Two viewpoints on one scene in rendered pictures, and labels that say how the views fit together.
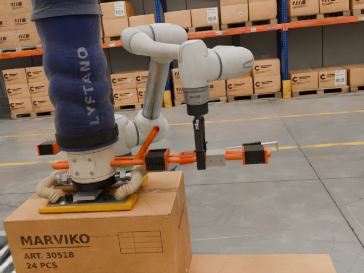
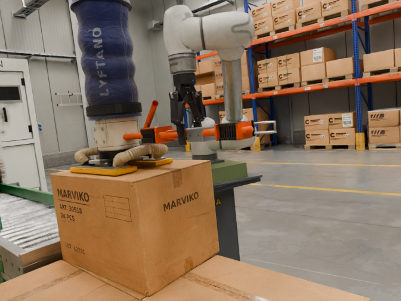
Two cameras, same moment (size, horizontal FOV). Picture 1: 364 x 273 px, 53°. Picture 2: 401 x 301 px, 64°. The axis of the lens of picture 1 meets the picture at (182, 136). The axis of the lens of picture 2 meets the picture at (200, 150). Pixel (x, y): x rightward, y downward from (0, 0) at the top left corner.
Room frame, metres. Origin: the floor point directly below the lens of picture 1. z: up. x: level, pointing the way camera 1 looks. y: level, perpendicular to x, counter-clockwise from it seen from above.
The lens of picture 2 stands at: (0.35, -0.68, 1.13)
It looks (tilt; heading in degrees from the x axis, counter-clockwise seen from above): 6 degrees down; 33
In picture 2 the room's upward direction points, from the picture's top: 6 degrees counter-clockwise
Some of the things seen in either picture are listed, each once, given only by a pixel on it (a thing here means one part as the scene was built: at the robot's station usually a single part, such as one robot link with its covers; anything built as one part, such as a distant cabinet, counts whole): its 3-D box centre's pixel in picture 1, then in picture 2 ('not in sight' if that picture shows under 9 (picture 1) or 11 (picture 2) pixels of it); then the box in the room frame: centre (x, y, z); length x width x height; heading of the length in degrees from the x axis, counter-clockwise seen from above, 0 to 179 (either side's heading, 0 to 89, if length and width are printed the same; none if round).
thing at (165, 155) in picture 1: (157, 159); (157, 134); (1.27, 0.10, 1.08); 0.10 x 0.08 x 0.06; 172
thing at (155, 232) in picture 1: (110, 238); (133, 212); (1.33, 0.33, 0.74); 0.60 x 0.40 x 0.40; 83
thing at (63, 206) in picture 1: (88, 199); (101, 165); (1.21, 0.36, 0.97); 0.34 x 0.10 x 0.05; 82
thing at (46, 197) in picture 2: not in sight; (34, 192); (1.91, 2.17, 0.60); 1.60 x 0.10 x 0.09; 80
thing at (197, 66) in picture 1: (196, 63); (183, 31); (1.25, -0.08, 1.41); 0.13 x 0.11 x 0.16; 116
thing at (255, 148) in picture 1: (254, 154); (233, 131); (1.21, -0.25, 1.08); 0.08 x 0.07 x 0.05; 82
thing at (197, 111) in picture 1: (197, 116); (185, 88); (1.25, -0.06, 1.23); 0.08 x 0.07 x 0.09; 170
